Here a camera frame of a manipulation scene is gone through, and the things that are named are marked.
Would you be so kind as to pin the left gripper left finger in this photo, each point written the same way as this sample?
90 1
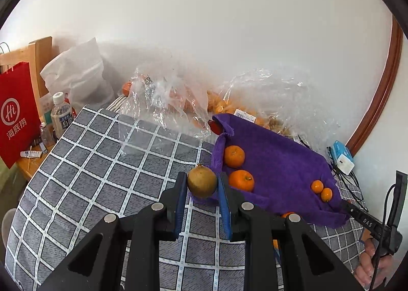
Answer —
123 253

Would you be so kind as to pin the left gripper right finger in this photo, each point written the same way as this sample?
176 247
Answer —
280 248

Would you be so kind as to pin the green brown round fruit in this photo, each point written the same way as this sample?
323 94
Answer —
201 181

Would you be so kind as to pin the person right hand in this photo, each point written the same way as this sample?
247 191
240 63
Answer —
364 271

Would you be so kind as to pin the orange mandarin front left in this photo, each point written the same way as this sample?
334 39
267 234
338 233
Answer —
241 180

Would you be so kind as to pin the orange mandarin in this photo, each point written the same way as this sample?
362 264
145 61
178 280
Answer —
287 214
241 180
234 156

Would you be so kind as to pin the orange mandarin top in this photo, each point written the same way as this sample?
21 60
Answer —
287 214

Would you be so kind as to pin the orange mandarin far left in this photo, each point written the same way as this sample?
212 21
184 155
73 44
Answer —
234 156

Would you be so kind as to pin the purple towel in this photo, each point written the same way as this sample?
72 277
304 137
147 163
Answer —
283 172

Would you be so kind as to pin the orange kumquat right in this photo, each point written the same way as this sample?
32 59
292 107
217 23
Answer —
326 195

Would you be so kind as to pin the orange kumquat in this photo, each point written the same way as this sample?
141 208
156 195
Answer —
326 195
317 186

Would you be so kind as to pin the orange kumquat middle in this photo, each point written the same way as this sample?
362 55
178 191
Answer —
317 186

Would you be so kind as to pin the white blue charger box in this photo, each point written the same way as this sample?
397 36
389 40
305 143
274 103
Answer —
342 157

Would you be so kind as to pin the grey checked blanket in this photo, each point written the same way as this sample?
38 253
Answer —
104 165

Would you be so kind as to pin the small red tomato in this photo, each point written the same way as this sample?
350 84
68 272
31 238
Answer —
215 127

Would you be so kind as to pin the clear plastic bag left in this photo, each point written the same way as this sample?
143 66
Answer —
171 96

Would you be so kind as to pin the clear plastic bag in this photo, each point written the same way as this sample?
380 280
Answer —
171 96
280 100

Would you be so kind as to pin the clear plastic bag right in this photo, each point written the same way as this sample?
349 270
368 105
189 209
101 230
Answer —
280 100

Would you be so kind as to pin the plastic water bottle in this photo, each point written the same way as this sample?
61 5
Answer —
61 114

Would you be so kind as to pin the red paper bag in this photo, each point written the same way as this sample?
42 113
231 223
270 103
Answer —
20 121

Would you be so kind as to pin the white plastic bag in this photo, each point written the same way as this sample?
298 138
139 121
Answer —
78 72

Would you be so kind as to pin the wooden chair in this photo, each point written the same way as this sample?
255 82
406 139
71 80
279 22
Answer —
38 54

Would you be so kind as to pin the wooden door frame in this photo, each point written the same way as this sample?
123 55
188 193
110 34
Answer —
383 91

